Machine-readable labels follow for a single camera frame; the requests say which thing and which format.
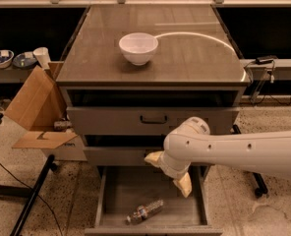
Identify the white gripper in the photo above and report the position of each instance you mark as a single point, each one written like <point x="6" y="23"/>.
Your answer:
<point x="169" y="169"/>

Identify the clear plastic water bottle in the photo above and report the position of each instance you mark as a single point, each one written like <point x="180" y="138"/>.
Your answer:
<point x="144" y="212"/>

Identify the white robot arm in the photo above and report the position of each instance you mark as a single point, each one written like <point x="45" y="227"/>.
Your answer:
<point x="192" y="142"/>

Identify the bottom grey open drawer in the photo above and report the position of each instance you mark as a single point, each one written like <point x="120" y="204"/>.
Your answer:
<point x="124" y="188"/>

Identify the middle grey drawer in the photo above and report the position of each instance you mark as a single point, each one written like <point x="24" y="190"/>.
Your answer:
<point x="118" y="156"/>

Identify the top grey drawer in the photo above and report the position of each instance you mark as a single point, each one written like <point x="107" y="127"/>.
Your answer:
<point x="146" y="121"/>

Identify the grey three-drawer cabinet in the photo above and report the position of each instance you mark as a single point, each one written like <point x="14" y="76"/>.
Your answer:
<point x="134" y="73"/>

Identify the black right stand leg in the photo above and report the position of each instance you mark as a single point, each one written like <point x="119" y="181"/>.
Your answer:
<point x="261" y="188"/>

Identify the black stand leg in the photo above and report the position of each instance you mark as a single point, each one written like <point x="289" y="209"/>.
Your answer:
<point x="33" y="193"/>
<point x="261" y="188"/>

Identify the black left stand leg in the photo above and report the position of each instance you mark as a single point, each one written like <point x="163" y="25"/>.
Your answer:
<point x="33" y="193"/>

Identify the white ceramic bowl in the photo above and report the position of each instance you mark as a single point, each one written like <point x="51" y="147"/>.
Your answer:
<point x="138" y="47"/>

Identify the brown cardboard box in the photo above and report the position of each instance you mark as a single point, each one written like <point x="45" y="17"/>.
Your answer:
<point x="36" y="107"/>

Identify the black power adapter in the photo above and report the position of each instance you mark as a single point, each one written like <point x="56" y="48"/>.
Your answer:
<point x="265" y="59"/>

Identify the white paper cup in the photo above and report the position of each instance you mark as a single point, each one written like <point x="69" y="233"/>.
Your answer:
<point x="42" y="56"/>

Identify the blue patterned bowl right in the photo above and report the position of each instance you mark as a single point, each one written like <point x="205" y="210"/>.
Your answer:
<point x="25" y="61"/>

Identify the blue patterned bowl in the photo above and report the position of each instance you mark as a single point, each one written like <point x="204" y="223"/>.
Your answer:
<point x="25" y="61"/>
<point x="6" y="57"/>

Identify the blue patterned bowl left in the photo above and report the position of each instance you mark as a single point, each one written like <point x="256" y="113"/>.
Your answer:
<point x="6" y="57"/>

